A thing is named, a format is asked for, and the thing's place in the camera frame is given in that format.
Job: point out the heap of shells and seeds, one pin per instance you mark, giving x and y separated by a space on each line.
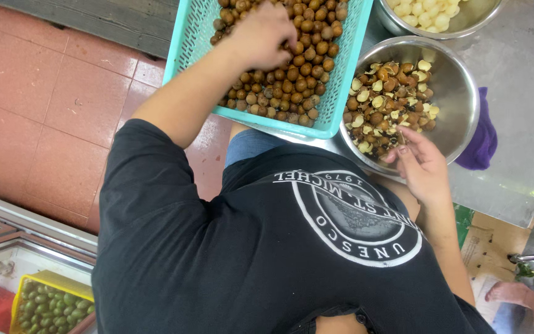
387 102

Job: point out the teal plastic basket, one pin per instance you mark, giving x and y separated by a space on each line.
341 104

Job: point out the person's left hand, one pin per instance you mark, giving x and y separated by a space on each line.
257 37

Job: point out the black printed t-shirt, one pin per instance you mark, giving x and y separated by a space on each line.
230 250

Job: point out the person's left fingers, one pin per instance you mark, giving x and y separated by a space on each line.
288 44

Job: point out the purple cloth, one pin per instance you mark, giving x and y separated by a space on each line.
480 139

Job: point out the brown cardboard sheet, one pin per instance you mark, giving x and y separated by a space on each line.
503 241

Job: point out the large steel bowl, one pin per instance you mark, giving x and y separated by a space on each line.
454 92

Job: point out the pile of peeled white fruits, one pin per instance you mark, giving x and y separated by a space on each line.
427 14

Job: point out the green sheet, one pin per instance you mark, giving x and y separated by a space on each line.
464 225

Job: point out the pile of brown longan fruits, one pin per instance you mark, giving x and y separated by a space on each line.
295 88

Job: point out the dark wooden plank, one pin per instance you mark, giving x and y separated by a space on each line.
109 18

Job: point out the glass-top chest freezer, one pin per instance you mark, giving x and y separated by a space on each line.
26 232

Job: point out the small thin peeling tool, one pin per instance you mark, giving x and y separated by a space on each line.
402 137

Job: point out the steel bowl with peeled fruit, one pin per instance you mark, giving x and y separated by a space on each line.
478 18

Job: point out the green leaves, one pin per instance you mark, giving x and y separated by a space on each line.
529 271

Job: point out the heap of green limes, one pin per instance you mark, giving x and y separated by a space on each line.
53 311

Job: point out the blue jeans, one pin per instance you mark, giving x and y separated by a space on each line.
248 146

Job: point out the yellow plastic basket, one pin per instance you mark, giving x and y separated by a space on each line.
58 279

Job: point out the person's right hand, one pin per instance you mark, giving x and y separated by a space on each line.
427 171

